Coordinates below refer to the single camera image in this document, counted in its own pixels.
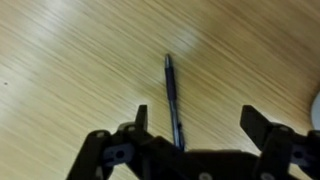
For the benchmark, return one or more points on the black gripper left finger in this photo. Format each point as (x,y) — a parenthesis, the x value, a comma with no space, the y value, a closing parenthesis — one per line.
(106,153)

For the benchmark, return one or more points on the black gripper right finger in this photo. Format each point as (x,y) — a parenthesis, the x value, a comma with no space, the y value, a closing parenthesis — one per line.
(276,143)

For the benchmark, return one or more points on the black pen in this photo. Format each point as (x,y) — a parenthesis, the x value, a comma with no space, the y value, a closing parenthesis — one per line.
(171,96)

